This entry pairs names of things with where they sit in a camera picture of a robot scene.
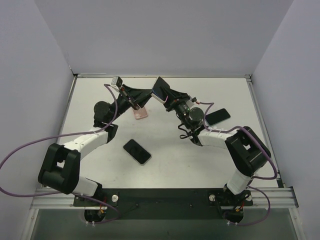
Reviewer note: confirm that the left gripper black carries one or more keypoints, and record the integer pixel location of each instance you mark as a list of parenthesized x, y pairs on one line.
[(130, 97)]

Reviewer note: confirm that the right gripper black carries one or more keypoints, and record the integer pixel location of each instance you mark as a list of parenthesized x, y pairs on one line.
[(177, 100)]

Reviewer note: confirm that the pink phone case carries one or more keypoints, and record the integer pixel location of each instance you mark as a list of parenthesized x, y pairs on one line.
[(140, 114)]

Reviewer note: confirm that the teal phone black screen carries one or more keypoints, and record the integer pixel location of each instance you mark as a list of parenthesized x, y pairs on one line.
[(217, 116)]

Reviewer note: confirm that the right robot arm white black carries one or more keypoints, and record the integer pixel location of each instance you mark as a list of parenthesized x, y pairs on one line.
[(247, 151)]

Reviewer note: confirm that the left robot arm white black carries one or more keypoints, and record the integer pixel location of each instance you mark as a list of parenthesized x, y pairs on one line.
[(60, 169)]

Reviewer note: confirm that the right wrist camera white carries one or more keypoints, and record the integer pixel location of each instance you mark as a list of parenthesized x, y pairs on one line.
[(194, 100)]

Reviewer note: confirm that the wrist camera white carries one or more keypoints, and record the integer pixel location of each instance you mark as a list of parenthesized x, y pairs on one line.
[(116, 83), (194, 100)]

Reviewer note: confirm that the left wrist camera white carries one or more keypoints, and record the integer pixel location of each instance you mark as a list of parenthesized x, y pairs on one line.
[(116, 83)]

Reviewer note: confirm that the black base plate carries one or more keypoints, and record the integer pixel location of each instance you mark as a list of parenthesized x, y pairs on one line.
[(164, 203)]

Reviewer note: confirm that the aluminium front rail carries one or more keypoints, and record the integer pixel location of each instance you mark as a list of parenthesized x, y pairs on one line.
[(279, 198)]

